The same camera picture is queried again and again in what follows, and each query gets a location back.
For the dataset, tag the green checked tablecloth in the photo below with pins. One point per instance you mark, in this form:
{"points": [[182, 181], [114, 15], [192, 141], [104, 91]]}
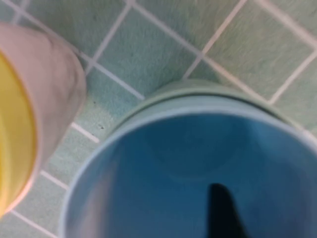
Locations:
{"points": [[153, 49]]}

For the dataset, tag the blue plastic cup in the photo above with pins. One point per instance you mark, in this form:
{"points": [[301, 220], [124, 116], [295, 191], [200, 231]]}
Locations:
{"points": [[161, 161]]}

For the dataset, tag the yellow plastic cup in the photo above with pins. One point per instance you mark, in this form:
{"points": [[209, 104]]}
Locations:
{"points": [[12, 136]]}

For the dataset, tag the pink plastic cup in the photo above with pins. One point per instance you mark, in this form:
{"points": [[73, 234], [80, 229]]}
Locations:
{"points": [[54, 86]]}

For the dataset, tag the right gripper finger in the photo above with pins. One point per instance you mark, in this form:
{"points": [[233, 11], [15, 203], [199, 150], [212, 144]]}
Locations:
{"points": [[223, 215]]}

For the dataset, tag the green plastic cup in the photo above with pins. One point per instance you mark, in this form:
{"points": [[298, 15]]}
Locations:
{"points": [[193, 86]]}

